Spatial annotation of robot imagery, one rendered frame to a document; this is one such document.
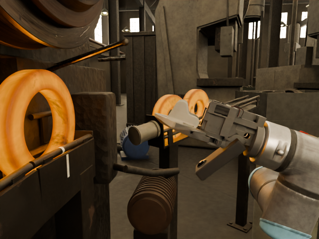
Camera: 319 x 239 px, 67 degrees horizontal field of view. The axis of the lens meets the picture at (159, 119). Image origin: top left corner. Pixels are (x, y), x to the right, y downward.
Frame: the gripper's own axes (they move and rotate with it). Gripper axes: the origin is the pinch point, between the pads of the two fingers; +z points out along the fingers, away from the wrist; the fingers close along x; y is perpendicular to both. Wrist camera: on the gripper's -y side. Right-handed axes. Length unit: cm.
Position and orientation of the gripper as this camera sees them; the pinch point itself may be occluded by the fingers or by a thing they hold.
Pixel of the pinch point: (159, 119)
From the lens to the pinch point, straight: 51.0
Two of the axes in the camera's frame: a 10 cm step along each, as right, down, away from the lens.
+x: -1.4, 1.4, -9.8
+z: -9.4, -3.2, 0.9
